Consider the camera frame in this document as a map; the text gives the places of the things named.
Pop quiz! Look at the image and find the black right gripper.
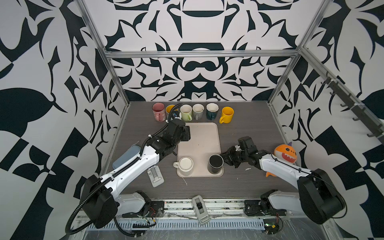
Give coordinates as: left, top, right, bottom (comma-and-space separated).
219, 145, 249, 168

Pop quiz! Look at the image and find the black mug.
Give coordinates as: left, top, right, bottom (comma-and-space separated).
208, 154, 224, 174

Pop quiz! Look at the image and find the light green mug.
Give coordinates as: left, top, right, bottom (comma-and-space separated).
180, 105, 193, 122

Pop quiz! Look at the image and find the blue butterfly mug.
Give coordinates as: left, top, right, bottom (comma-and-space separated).
166, 105, 179, 118

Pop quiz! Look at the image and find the pink patterned mug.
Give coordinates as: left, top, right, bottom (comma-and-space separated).
152, 103, 167, 122

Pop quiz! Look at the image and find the grey mug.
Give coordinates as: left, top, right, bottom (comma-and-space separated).
193, 104, 205, 121

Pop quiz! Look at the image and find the white mug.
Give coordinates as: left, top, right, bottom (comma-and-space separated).
173, 157, 194, 177

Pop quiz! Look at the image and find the dark green mug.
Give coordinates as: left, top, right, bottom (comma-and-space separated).
206, 103, 219, 121

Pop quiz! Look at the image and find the yellow mug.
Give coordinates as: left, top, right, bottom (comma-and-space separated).
219, 107, 235, 124

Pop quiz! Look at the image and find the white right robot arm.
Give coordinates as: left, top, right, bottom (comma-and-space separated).
220, 136, 348, 225

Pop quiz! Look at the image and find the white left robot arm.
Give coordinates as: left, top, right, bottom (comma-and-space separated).
65, 116, 191, 237

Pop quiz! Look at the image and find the beige plastic tray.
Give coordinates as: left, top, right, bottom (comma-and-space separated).
177, 122, 224, 178

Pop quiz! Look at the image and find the light blue plate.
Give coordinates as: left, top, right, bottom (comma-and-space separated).
113, 145, 141, 170

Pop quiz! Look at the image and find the grey block on table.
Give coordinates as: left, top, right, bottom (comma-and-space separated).
147, 165, 165, 188

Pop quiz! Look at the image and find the orange shark plush toy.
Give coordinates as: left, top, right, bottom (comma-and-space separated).
273, 142, 298, 164

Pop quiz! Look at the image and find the small circuit board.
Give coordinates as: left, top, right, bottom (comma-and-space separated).
263, 218, 284, 236

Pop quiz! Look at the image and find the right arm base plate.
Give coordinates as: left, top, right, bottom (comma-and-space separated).
244, 199, 287, 217

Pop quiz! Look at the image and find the white slotted cable duct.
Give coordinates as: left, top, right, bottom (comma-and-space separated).
116, 218, 266, 231

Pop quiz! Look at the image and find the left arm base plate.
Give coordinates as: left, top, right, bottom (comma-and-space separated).
122, 201, 165, 218

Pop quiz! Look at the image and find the black hook rail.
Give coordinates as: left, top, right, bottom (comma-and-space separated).
320, 72, 384, 145

